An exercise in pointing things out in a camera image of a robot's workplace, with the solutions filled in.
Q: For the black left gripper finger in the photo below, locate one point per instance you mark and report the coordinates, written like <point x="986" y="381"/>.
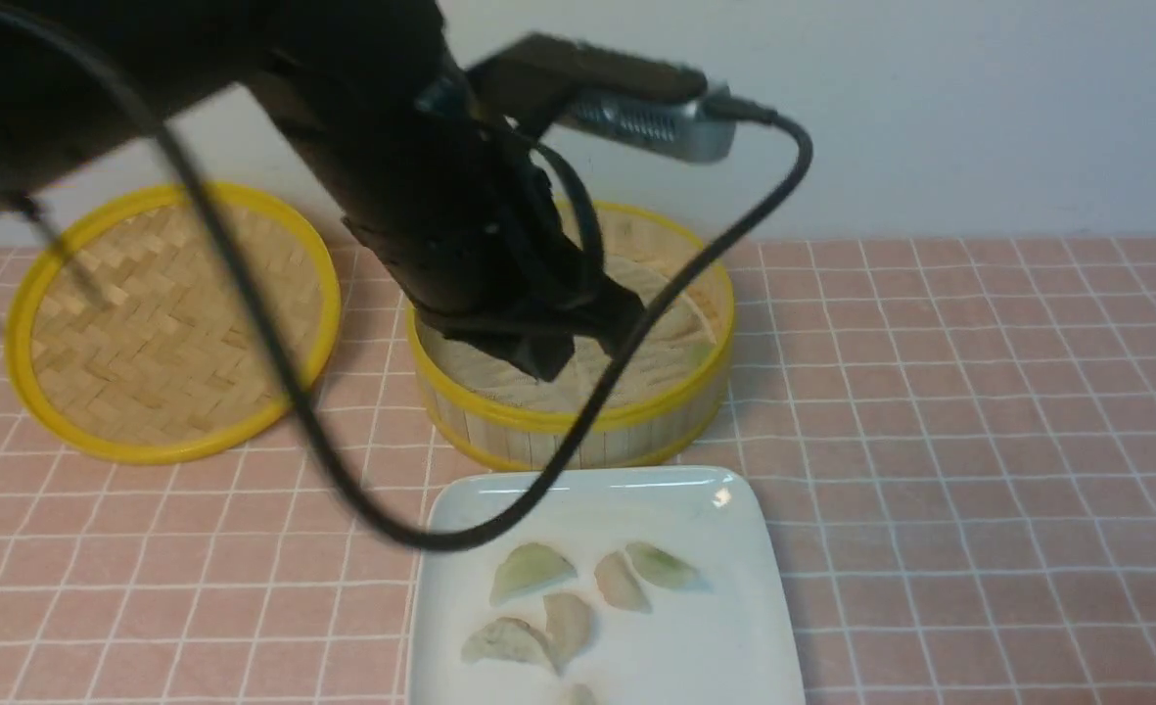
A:
<point x="541" y="354"/>

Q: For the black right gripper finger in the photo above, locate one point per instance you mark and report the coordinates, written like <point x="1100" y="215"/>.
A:
<point x="615" y="317"/>

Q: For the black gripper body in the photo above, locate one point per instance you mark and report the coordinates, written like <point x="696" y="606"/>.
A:
<point x="448" y="202"/>

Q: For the green dumpling front steamer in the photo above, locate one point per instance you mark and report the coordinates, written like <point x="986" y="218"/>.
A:
<point x="528" y="568"/>

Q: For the pale pink dumpling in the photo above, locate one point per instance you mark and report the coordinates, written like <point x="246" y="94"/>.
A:
<point x="569" y="626"/>

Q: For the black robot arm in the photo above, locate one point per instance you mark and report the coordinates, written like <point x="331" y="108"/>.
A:
<point x="59" y="61"/>

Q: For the green dumpling on plate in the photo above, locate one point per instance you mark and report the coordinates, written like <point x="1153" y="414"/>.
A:
<point x="660" y="568"/>

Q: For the white square plate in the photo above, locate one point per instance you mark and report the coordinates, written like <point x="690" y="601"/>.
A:
<point x="730" y="640"/>

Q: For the grey-green dumpling on plate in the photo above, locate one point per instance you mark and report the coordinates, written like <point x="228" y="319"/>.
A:
<point x="508" y="639"/>

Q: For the white mesh steamer liner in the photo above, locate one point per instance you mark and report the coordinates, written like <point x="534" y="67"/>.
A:
<point x="657" y="367"/>

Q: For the green dumpling steamer right edge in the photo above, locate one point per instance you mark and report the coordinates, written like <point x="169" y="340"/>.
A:
<point x="698" y="352"/>

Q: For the woven bamboo steamer lid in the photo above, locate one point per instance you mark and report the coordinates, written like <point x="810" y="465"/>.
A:
<point x="164" y="367"/>

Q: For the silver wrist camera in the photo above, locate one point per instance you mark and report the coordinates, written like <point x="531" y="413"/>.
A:
<point x="636" y="108"/>

